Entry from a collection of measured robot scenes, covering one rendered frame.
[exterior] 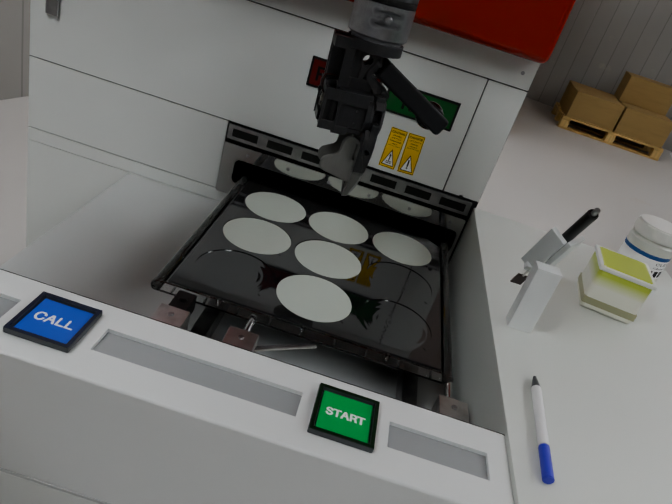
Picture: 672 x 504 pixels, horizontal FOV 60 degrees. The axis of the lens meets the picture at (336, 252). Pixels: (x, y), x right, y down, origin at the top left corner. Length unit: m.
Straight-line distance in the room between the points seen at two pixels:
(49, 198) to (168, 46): 0.40
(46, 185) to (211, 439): 0.84
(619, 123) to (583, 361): 6.86
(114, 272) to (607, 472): 0.64
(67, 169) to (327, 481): 0.87
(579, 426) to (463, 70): 0.57
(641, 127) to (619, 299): 6.78
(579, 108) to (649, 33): 1.56
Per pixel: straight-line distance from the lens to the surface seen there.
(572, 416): 0.64
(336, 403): 0.52
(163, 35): 1.05
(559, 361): 0.71
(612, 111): 7.50
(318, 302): 0.74
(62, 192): 1.23
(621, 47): 8.53
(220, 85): 1.02
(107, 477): 0.57
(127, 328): 0.55
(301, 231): 0.89
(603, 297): 0.85
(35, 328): 0.54
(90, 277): 0.85
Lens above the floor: 1.31
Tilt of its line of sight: 29 degrees down
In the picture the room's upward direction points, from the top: 18 degrees clockwise
